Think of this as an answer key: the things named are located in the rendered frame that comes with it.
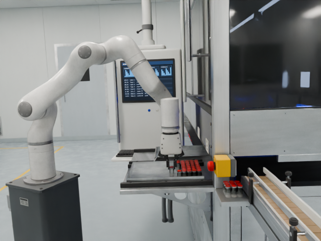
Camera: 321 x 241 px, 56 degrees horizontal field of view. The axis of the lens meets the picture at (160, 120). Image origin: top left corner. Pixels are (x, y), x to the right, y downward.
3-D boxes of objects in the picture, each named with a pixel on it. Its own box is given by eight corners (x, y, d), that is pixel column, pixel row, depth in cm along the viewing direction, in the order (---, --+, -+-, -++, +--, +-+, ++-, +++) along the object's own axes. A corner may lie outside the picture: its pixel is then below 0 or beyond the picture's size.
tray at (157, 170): (197, 166, 158) (197, 159, 157) (204, 183, 132) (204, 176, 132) (133, 168, 158) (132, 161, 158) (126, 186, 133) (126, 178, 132)
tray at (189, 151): (209, 150, 191) (209, 144, 191) (216, 161, 166) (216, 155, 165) (155, 151, 192) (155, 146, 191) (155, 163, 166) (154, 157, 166)
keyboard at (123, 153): (173, 151, 222) (173, 148, 221) (172, 156, 208) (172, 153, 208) (120, 152, 226) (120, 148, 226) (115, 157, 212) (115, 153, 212)
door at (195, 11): (193, 95, 216) (191, 10, 208) (201, 100, 170) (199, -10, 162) (192, 95, 216) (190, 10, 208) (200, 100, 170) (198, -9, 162)
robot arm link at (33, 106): (42, 122, 155) (23, 127, 139) (26, 104, 155) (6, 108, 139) (112, 57, 145) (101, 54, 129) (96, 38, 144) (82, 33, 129)
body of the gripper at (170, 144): (180, 128, 144) (181, 151, 146) (159, 129, 144) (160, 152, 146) (181, 131, 137) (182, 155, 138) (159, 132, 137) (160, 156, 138)
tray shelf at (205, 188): (208, 151, 197) (208, 148, 196) (232, 191, 127) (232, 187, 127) (134, 153, 197) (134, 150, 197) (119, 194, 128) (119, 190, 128)
